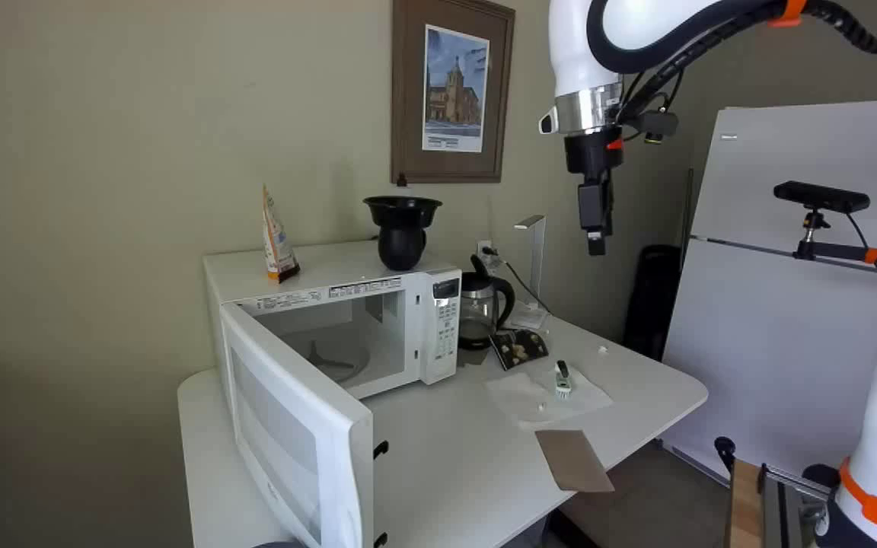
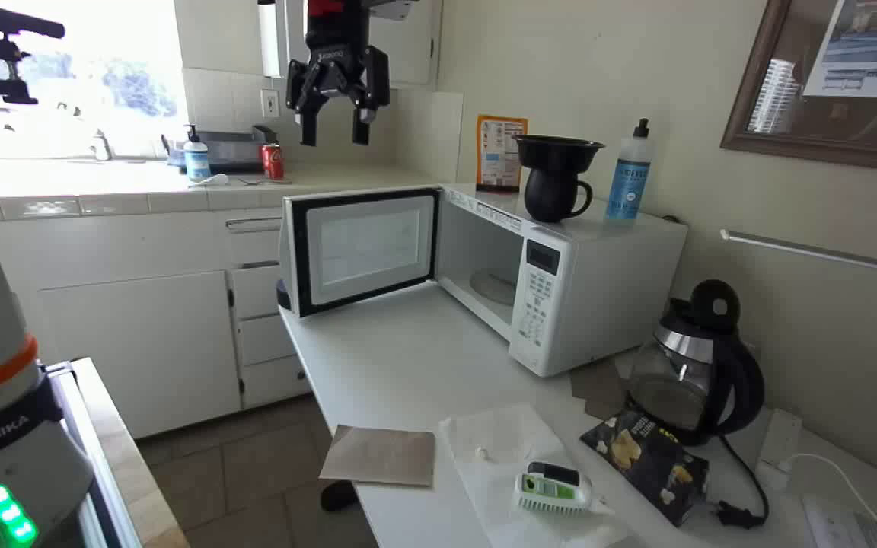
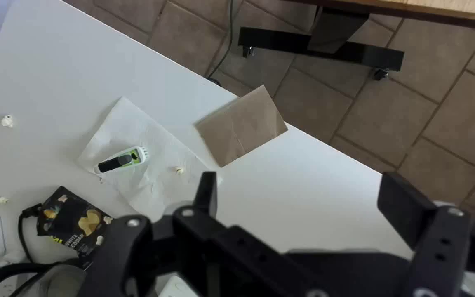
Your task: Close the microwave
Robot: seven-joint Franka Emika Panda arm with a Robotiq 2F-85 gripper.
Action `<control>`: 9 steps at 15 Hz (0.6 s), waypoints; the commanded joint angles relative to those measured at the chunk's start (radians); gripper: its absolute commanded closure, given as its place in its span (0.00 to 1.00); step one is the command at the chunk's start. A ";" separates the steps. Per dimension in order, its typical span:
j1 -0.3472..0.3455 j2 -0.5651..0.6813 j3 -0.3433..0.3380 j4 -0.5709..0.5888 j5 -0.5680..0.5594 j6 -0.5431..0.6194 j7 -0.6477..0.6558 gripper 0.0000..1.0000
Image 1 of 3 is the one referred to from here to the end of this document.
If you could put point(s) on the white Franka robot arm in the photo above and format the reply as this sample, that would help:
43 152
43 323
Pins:
587 51

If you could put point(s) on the brown framed building picture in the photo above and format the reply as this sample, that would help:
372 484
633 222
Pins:
412 91

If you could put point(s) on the white microwave oven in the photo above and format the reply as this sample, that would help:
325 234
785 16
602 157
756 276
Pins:
298 438

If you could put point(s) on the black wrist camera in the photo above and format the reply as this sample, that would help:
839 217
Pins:
660 122

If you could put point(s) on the wooden plank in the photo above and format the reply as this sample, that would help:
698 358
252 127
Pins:
744 508

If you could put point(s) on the dark brown small tray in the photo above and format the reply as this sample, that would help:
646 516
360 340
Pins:
518 347

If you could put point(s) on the brown cardboard piece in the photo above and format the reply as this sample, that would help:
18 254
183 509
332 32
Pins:
575 461

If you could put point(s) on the clear plastic sheet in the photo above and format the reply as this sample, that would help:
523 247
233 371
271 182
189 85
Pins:
532 400

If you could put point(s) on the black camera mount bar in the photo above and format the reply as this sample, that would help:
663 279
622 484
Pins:
855 254

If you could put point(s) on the white board with clamp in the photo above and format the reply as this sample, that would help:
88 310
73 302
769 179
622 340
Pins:
785 344

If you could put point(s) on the grey metal rail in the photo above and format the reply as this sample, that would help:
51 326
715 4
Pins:
790 514

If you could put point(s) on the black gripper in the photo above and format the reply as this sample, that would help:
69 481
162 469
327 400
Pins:
596 198

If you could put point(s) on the white upright box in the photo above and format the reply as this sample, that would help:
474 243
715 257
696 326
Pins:
532 247

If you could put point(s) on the black exterior camera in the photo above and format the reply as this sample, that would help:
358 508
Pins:
820 195

